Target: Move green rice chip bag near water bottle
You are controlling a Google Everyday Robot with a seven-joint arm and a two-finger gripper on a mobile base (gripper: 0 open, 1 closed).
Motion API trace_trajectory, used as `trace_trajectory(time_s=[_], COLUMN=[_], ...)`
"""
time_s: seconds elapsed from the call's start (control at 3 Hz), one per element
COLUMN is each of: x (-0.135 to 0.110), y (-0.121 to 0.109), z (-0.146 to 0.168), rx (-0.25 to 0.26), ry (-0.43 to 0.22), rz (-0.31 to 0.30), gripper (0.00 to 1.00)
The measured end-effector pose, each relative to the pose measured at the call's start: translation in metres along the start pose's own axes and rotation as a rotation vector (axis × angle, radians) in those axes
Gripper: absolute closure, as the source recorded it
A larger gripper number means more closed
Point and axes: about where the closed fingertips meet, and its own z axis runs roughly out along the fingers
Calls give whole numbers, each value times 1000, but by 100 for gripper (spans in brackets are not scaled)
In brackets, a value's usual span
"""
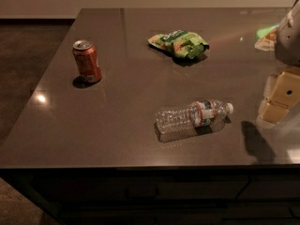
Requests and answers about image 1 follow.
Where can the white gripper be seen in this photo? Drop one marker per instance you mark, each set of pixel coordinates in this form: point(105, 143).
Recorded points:
point(289, 37)

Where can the green rice chip bag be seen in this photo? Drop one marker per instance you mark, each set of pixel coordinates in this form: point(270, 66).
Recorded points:
point(181, 44)

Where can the clear plastic water bottle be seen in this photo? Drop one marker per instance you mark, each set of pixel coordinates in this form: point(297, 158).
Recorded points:
point(198, 114)

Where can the dark cabinet under table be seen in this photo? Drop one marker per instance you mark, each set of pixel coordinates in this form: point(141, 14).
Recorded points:
point(161, 197)

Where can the red soda can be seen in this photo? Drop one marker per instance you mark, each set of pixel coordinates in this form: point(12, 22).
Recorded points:
point(86, 57)

